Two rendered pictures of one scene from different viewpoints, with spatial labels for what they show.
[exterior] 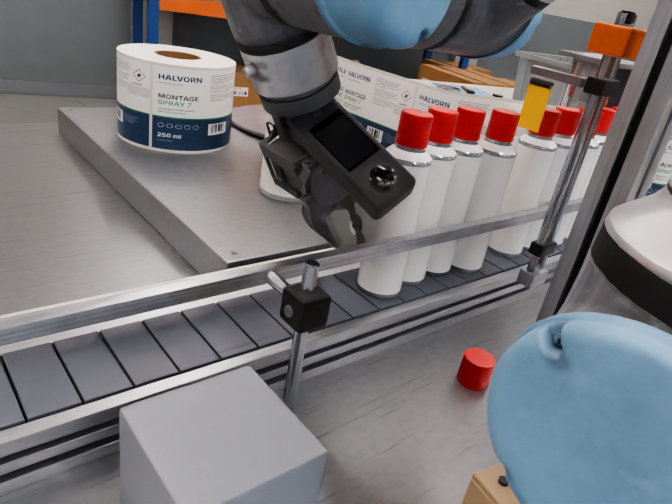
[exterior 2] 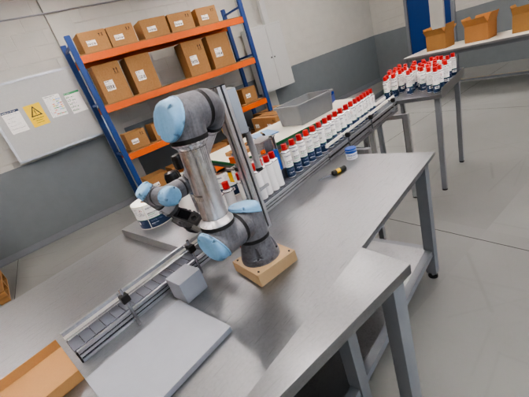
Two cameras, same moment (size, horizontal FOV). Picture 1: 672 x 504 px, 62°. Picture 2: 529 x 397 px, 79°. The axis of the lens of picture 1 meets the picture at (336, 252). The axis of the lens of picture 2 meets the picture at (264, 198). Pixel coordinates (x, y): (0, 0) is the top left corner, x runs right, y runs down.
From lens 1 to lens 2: 92 cm
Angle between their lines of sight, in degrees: 4
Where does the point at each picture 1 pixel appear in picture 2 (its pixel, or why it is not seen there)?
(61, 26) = (94, 186)
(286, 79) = (167, 211)
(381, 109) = not seen: hidden behind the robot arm
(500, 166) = (229, 194)
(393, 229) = not seen: hidden behind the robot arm
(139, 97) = (142, 217)
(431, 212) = not seen: hidden behind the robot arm
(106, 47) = (116, 184)
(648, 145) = (248, 179)
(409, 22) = (175, 201)
